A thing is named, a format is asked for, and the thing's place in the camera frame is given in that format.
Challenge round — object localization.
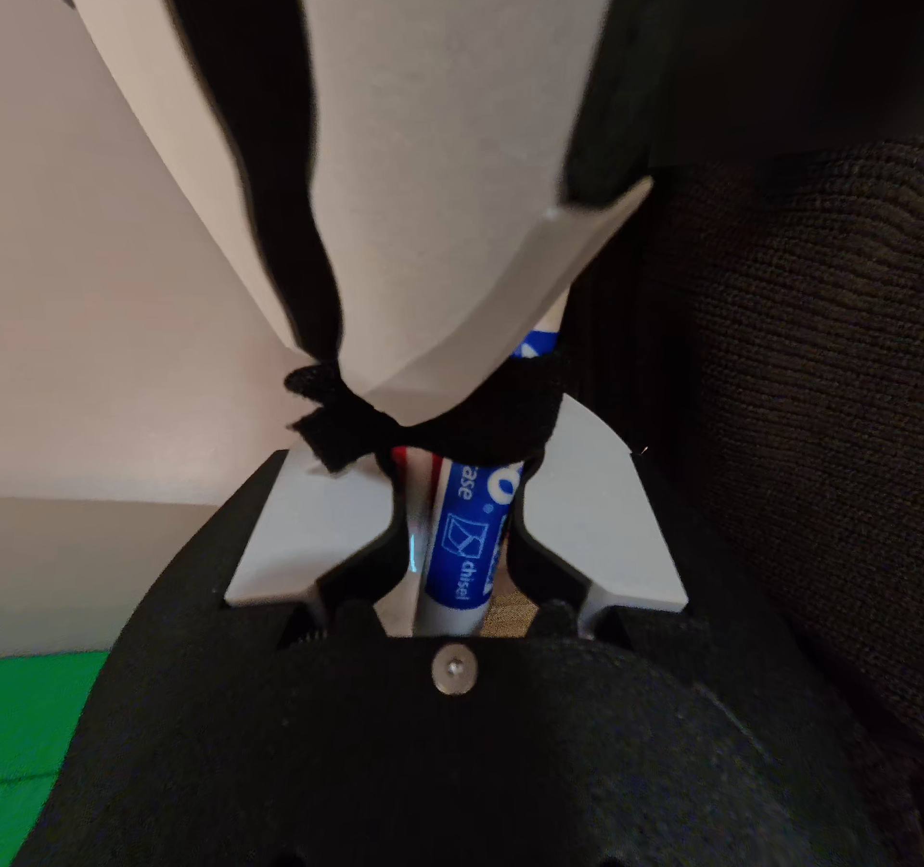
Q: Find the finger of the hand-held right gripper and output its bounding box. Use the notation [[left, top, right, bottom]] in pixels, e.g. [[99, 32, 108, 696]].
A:
[[295, 0, 655, 429], [52, 0, 320, 364]]

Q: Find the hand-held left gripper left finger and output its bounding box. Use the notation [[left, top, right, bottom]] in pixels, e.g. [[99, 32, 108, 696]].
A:
[[224, 447, 403, 626]]

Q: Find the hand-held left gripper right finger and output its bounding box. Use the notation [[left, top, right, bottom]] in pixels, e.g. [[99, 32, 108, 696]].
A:
[[507, 394, 689, 640]]

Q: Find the red dry erase marker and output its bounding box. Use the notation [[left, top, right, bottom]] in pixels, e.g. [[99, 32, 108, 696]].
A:
[[390, 445, 443, 594]]

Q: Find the blue dry erase marker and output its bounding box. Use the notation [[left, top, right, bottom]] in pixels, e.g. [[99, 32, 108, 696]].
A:
[[415, 326, 564, 638]]

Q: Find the black fabric strap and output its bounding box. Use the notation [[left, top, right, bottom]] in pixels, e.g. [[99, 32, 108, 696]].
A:
[[285, 351, 565, 476]]

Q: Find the green plastic bin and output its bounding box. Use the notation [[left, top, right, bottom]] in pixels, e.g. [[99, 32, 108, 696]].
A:
[[0, 649, 111, 867]]

